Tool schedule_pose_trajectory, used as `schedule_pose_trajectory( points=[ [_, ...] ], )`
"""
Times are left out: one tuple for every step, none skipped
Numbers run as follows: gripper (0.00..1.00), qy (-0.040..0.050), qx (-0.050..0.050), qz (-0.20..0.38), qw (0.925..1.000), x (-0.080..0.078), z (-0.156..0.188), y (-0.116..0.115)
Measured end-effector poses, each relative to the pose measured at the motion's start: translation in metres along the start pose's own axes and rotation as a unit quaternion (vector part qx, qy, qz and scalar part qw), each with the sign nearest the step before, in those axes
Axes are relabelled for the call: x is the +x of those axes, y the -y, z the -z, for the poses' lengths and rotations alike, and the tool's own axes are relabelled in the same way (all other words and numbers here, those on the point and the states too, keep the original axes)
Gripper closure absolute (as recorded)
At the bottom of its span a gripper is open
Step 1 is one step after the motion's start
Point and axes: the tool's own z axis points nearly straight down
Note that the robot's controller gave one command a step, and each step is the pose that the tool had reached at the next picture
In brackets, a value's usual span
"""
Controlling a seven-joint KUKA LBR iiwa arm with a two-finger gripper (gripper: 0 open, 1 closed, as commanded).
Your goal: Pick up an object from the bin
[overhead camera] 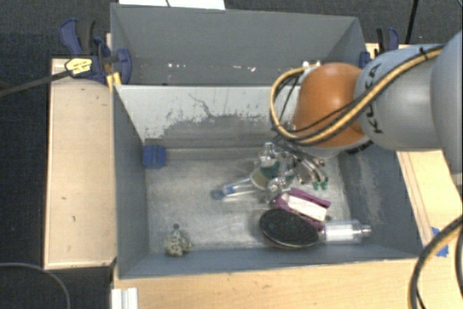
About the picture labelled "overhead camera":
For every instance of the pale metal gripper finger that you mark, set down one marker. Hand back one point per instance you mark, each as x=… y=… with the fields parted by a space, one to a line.
x=278 y=186
x=269 y=152

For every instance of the teal and beige small cup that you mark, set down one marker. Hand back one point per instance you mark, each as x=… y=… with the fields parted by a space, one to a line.
x=266 y=173

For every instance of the purple and white box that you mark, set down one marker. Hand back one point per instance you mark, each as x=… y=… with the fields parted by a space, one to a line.
x=307 y=208

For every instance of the clear tube with blue cap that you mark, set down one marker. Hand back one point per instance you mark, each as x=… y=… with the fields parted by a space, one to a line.
x=235 y=190

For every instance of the black round disc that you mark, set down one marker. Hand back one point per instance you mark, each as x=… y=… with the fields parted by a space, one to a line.
x=287 y=229

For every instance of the clear plastic bottle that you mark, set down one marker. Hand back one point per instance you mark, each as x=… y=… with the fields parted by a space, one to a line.
x=341 y=232

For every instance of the grey metal bin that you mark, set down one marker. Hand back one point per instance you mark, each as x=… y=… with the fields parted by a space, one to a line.
x=202 y=188

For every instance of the blue ribbed block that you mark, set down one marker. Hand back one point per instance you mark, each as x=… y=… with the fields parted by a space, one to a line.
x=154 y=156

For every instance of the beige speckled lumpy toy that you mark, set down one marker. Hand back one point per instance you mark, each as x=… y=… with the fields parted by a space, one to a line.
x=177 y=244

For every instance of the pale wood flat board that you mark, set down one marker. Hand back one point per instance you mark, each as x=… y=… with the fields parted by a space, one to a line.
x=79 y=170

